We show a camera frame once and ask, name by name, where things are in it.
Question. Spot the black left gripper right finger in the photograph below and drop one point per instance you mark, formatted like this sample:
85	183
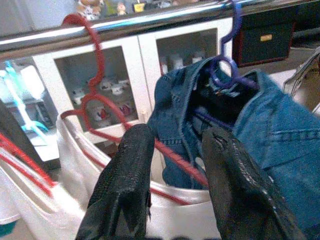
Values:
237	190

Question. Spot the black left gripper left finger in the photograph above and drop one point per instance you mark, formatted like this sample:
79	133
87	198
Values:
125	175

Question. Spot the red plastic clothes hanger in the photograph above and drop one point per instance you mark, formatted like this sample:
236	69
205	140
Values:
99	55
26	158

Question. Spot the purple plastic clothes hanger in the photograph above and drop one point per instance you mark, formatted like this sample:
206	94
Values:
238	18

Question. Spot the white printed mug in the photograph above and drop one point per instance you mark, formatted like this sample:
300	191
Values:
100	115
119	88
78	96
106	85
125	109

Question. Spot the blue denim jacket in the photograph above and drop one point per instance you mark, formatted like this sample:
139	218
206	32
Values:
287	130

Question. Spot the white glass-door cabinet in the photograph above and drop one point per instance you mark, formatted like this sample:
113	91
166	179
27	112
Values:
145	70

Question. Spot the white bottle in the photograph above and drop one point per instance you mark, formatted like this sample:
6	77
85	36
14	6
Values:
163	66
177	61

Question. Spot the turquoise plastic stand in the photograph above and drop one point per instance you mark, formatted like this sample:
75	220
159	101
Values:
22	105

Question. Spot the teal floor mat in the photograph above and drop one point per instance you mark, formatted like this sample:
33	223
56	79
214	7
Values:
6	228

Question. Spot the black storage box red trim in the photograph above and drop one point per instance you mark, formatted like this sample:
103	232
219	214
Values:
265	50

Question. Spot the small toy figurine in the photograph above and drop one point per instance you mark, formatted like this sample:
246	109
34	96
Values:
121	8
88	7

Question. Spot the small yellow toy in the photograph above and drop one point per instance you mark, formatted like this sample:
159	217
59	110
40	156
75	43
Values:
138	7

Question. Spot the chrome rail clothes rack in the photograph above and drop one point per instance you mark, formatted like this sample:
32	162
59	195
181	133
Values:
160	17

